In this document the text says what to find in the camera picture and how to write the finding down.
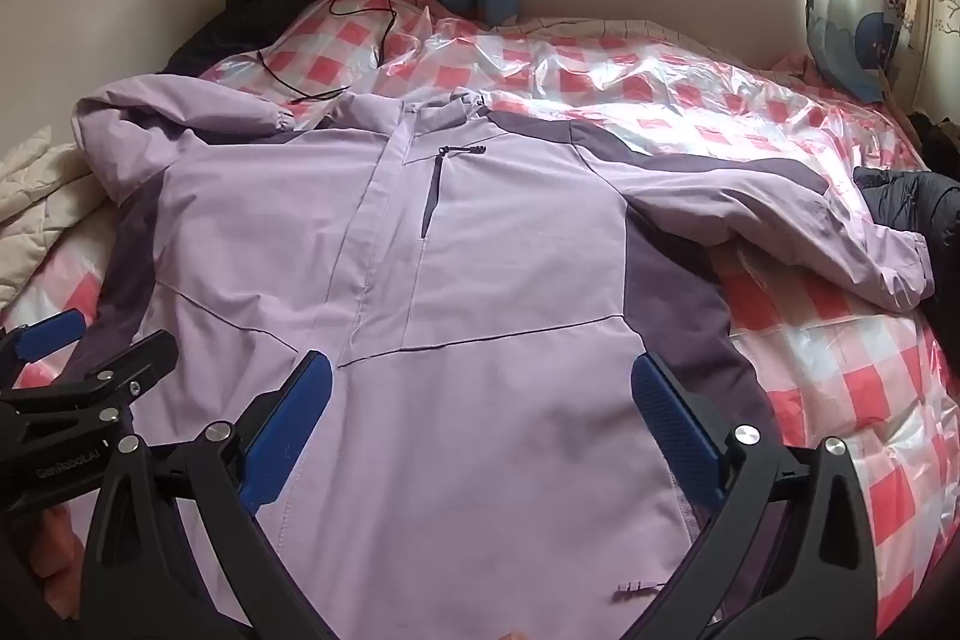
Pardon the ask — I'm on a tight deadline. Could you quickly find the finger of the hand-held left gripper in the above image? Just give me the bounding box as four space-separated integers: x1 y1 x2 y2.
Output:
0 308 87 380
0 329 181 431

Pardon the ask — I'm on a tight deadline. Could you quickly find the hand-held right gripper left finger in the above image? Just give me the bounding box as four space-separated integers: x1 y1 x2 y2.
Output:
81 350 333 640

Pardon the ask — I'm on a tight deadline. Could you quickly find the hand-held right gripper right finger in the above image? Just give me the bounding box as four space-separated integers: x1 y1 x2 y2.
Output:
631 351 878 640

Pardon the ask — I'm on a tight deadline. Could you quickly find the purple hooded jacket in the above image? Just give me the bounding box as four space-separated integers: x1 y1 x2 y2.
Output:
71 74 938 640

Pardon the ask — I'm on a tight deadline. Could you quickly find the beige quilted blanket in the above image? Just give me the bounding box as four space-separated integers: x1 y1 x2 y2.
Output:
0 122 121 311

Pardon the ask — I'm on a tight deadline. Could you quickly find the red checked plastic bed cover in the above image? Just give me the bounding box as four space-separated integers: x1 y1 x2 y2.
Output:
0 0 960 637

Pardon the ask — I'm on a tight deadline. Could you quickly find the black puffer jacket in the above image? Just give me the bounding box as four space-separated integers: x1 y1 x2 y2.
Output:
853 164 960 326

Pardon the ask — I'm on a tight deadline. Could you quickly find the dark fur-trimmed coat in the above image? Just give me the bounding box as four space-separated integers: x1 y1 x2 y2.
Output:
904 111 960 176

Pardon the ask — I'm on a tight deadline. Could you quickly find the black cable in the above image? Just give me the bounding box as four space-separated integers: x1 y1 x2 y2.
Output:
255 0 398 105

